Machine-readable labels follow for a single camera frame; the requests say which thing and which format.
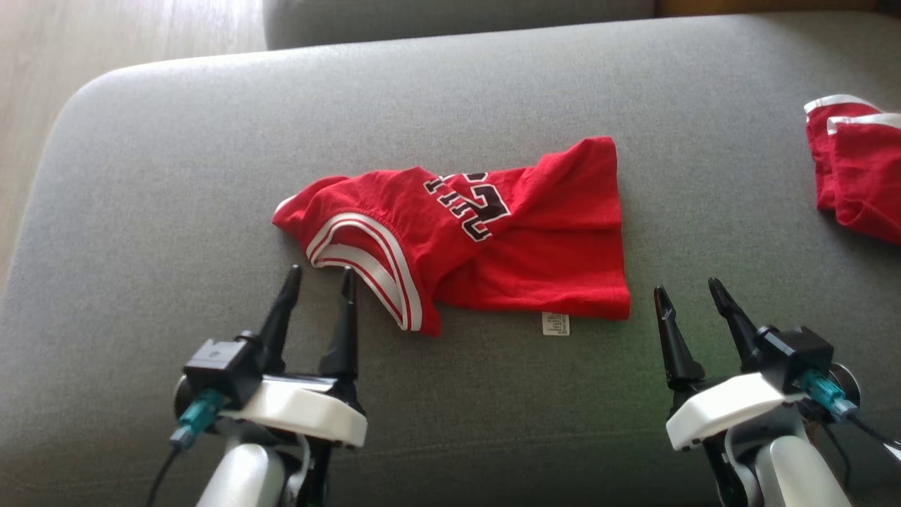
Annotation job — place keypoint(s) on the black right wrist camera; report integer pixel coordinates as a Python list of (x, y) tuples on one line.
[(795, 355)]

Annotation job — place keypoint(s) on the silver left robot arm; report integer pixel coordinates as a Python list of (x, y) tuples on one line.
[(239, 472)]

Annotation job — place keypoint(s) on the large grey fabric ottoman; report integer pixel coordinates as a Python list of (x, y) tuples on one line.
[(176, 211)]

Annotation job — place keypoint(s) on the grey sofa seat cushion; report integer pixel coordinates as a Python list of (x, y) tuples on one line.
[(457, 21)]

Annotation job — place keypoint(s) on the red Bulls basketball jersey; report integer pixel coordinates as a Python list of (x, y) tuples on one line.
[(549, 239)]

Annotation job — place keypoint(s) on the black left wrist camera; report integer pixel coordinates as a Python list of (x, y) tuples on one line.
[(225, 366)]

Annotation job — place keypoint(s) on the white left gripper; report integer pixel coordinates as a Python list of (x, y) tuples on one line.
[(303, 408)]

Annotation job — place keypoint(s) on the red shorts with white stripe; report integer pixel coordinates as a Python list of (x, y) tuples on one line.
[(866, 176)]

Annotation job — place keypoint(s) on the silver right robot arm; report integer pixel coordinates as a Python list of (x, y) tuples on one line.
[(795, 472)]

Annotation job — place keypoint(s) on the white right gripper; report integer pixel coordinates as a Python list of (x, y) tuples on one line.
[(725, 412)]

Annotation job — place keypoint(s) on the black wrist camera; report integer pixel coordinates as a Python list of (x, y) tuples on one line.
[(225, 366), (795, 355)]

